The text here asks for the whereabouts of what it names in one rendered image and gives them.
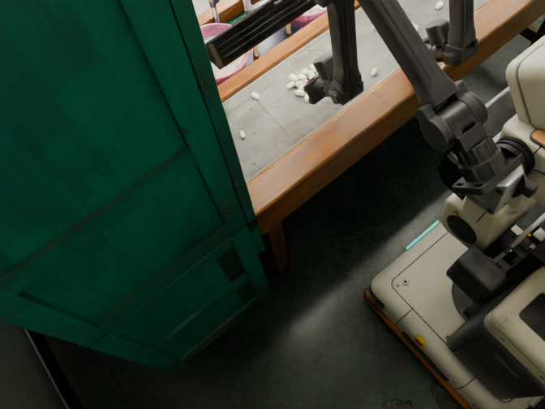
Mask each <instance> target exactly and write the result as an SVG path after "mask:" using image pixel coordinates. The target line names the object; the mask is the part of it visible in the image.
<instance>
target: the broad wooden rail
mask: <svg viewBox="0 0 545 409"><path fill-rule="evenodd" d="M543 14H545V0H490V1H489V2H487V3H486V4H484V5H483V6H481V7H480V8H479V9H478V10H477V11H475V12H474V27H475V29H476V37H477V38H478V50H477V52H476V54H474V55H473V56H472V57H470V58H469V59H467V60H466V61H465V62H463V63H462V64H461V65H460V66H458V67H455V66H453V65H447V64H444V62H437V63H438V64H439V66H440V67H441V69H442V70H443V71H444V73H445V74H446V75H447V76H448V77H449V78H450V79H451V80H453V81H454V82H456V81H458V80H461V79H462V78H463V77H465V76H466V75H467V74H469V73H470V72H471V71H472V70H473V69H475V68H476V67H477V66H478V65H480V64H481V63H482V62H484V61H485V60H486V59H488V58H489V57H490V56H492V55H493V54H494V53H495V52H496V51H497V50H499V49H500V48H501V47H503V46H504V45H505V44H507V43H508V42H509V41H511V40H512V39H513V38H514V37H515V36H516V35H518V34H519V33H520V32H522V31H523V30H524V29H526V28H527V27H528V26H530V25H531V24H532V23H533V22H534V21H535V20H537V19H538V18H539V17H541V16H542V15H543ZM420 107H421V106H420V104H419V103H418V98H417V95H416V93H415V91H414V89H413V87H412V85H411V83H410V82H409V80H408V79H407V77H406V75H405V73H404V72H403V70H402V69H401V68H399V69H398V70H396V71H395V72H393V73H392V74H391V75H390V76H389V77H387V78H386V79H385V80H383V81H382V82H380V83H379V84H377V85H376V86H375V87H374V88H373V89H371V90H370V91H369V92H367V93H366V94H364V95H363V96H362V97H360V98H359V99H358V100H357V101H355V102H354V103H353V104H351V105H350V106H348V107H347V108H346V109H344V110H343V111H342V112H340V113H339V114H338V115H337V116H335V117H334V118H332V119H331V120H330V121H328V122H327V123H325V124H324V125H323V126H322V127H321V128H319V129H318V130H317V131H315V132H314V133H312V134H311V135H310V136H308V137H307V138H306V139H305V140H303V141H302V142H301V143H299V144H298V145H296V146H295V147H294V148H292V149H291V150H290V151H289V152H288V153H286V154H285V155H283V156H282V157H280V158H279V159H278V160H276V161H275V162H274V163H273V164H272V165H270V166H269V167H267V168H266V169H265V170H263V171H262V172H260V173H259V174H258V175H256V176H255V177H254V178H253V179H251V180H250V181H249V182H247V189H248V191H249V194H250V198H251V203H252V206H253V209H254V212H255V217H256V219H257V222H258V227H259V228H260V233H261V236H263V235H265V234H266V233H267V232H268V231H270V230H271V229H272V228H273V227H274V226H275V225H277V224H278V223H279V222H281V221H282V220H283V219H285V218H286V217H287V216H289V215H290V214H291V213H292V212H293V211H295V210H296V209H297V208H298V207H300V206H301V205H302V204H304V203H305V202H306V201H308V200H309V199H310V198H312V197H313V196H314V195H315V194H316V193H317V192H319V191H320V190H321V189H323V188H324V187H325V186H327V185H328V184H329V183H331V182H332V181H333V180H334V179H335V178H336V177H338V176H339V175H340V174H342V173H343V172H344V171H345V170H347V168H349V167H350V166H352V165H353V164H354V163H355V162H357V161H358V160H359V159H361V158H362V157H363V156H365V155H366V154H367V153H369V152H370V151H371V150H372V149H373V148H374V147H376V146H377V145H378V144H380V143H381V142H382V141H383V140H385V139H386V138H388V137H389V136H390V135H392V134H393V133H394V132H395V131H396V130H397V129H398V128H400V127H401V126H403V125H404V124H405V123H407V122H408V121H409V120H410V119H412V118H413V117H414V112H415V111H416V110H417V109H418V108H420Z"/></svg>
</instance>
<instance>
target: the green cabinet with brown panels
mask: <svg viewBox="0 0 545 409"><path fill-rule="evenodd" d="M255 219H256V217H255V212H254V209H253V206H252V203H251V198H250V194H249V191H248V189H247V184H246V181H245V179H244V176H243V172H242V167H241V164H240V161H239V158H238V153H237V150H236V148H235V144H234V139H233V136H232V134H231V130H230V126H229V123H228V120H227V117H226V114H225V110H224V107H223V104H222V101H221V96H220V93H219V90H218V87H217V82H216V79H215V76H214V73H213V70H212V65H211V62H210V59H209V56H208V51H207V48H206V45H205V43H204V38H203V34H202V32H201V29H200V24H199V21H198V18H197V15H196V12H195V8H194V4H193V1H192V0H0V321H1V322H5V323H7V324H10V325H15V326H18V327H21V328H24V329H29V330H31V331H34V332H38V333H40V334H45V335H48V336H50V337H54V338H58V339H62V340H64V341H67V342H72V343H74V344H77V345H81V346H83V347H90V346H91V345H92V344H93V343H95V342H96V341H97V340H99V339H100V338H102V337H103V336H104V335H105V334H107V333H108V332H109V331H110V330H111V329H112V328H113V327H115V326H116V325H118V324H119V323H120V322H122V321H123V320H124V319H126V318H127V317H128V316H130V315H131V314H132V313H133V312H134V311H136V310H137V309H138V308H140V307H141V306H142V305H144V304H145V303H147V302H148V301H149V300H150V299H151V298H152V297H154V296H155V295H156V294H158V293H159V292H160V291H162V290H163V289H165V288H166V287H167V286H168V285H169V284H170V283H172V282H173V281H174V280H176V279H177V278H179V277H180V276H181V275H182V274H184V273H185V272H186V271H187V270H189V269H190V268H191V267H192V266H194V265H195V264H197V263H198V262H199V261H200V260H202V259H203V258H205V257H206V256H207V255H208V254H209V253H210V252H212V251H213V250H215V249H216V248H217V247H219V246H220V245H221V244H223V243H224V242H225V241H226V240H227V239H229V238H230V237H231V236H232V235H234V234H235V233H236V232H238V231H239V230H241V229H242V228H243V227H244V226H245V225H246V224H250V223H251V222H253V221H254V220H255Z"/></svg>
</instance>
